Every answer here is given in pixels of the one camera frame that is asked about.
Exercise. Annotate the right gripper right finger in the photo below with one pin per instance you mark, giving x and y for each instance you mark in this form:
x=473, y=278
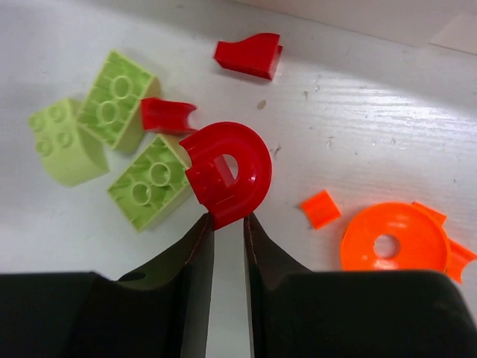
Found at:
x=296, y=312

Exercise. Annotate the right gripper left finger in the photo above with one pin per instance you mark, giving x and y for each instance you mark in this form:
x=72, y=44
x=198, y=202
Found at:
x=160, y=309

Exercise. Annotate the small orange lego piece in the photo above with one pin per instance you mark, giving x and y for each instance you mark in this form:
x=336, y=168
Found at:
x=320, y=210

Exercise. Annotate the red half-round lego piece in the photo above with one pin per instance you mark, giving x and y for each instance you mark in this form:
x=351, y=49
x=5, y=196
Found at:
x=230, y=172

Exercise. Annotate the orange round lego piece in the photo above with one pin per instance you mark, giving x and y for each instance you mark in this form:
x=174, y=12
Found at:
x=394, y=236

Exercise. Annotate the green lego brick studs up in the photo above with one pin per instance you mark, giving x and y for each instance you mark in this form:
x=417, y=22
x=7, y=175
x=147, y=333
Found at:
x=69, y=154

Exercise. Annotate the small red lego piece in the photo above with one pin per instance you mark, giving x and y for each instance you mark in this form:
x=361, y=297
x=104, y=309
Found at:
x=166, y=117

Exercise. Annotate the green lego brick underside up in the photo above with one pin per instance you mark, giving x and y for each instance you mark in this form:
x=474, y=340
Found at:
x=111, y=110

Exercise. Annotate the red curved lego piece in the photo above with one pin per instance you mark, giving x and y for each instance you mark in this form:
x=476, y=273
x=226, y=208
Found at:
x=257, y=55

